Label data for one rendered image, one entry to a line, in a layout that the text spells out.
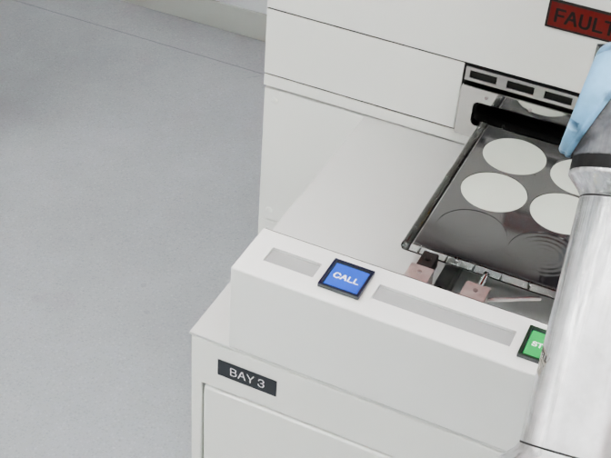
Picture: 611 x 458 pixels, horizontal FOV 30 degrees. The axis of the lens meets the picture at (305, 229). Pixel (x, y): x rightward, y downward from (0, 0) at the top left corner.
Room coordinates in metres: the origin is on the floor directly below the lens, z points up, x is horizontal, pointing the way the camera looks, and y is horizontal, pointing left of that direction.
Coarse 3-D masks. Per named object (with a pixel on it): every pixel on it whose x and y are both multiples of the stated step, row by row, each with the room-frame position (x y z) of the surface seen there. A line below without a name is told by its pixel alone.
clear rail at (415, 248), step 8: (408, 248) 1.24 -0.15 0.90; (416, 248) 1.24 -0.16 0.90; (424, 248) 1.24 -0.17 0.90; (440, 256) 1.23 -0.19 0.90; (448, 256) 1.23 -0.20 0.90; (456, 264) 1.22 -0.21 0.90; (464, 264) 1.21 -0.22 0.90; (472, 264) 1.21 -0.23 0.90; (480, 264) 1.21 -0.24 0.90; (472, 272) 1.21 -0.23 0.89; (480, 272) 1.20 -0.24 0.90; (488, 272) 1.20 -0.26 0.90; (496, 272) 1.20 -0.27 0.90; (496, 280) 1.20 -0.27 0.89; (504, 280) 1.19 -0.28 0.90; (512, 280) 1.19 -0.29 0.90; (520, 280) 1.19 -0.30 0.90; (520, 288) 1.18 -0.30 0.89; (528, 288) 1.18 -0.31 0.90; (536, 288) 1.18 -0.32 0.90; (544, 288) 1.18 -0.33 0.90; (552, 296) 1.17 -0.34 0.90
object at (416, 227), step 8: (480, 128) 1.56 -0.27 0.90; (472, 136) 1.53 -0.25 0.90; (480, 136) 1.55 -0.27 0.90; (472, 144) 1.51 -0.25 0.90; (464, 152) 1.49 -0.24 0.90; (456, 160) 1.46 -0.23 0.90; (464, 160) 1.47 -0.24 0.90; (456, 168) 1.44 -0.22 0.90; (440, 184) 1.40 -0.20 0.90; (448, 184) 1.40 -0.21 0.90; (440, 192) 1.38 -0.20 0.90; (432, 200) 1.35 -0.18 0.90; (424, 208) 1.34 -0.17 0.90; (432, 208) 1.34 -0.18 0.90; (424, 216) 1.31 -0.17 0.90; (416, 224) 1.29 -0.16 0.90; (424, 224) 1.30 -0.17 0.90; (408, 232) 1.28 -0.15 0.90; (416, 232) 1.28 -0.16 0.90; (408, 240) 1.26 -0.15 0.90
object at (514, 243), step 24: (480, 144) 1.52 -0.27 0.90; (552, 144) 1.53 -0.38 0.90; (480, 168) 1.45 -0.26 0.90; (456, 192) 1.38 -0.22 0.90; (528, 192) 1.40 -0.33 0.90; (552, 192) 1.40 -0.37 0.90; (432, 216) 1.32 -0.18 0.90; (456, 216) 1.32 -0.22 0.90; (480, 216) 1.33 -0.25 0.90; (504, 216) 1.33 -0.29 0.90; (528, 216) 1.34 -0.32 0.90; (432, 240) 1.26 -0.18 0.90; (456, 240) 1.27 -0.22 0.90; (480, 240) 1.27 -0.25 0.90; (504, 240) 1.28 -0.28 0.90; (528, 240) 1.28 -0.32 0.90; (552, 240) 1.29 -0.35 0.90; (504, 264) 1.22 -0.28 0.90; (528, 264) 1.23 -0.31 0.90; (552, 264) 1.23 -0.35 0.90; (552, 288) 1.18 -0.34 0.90
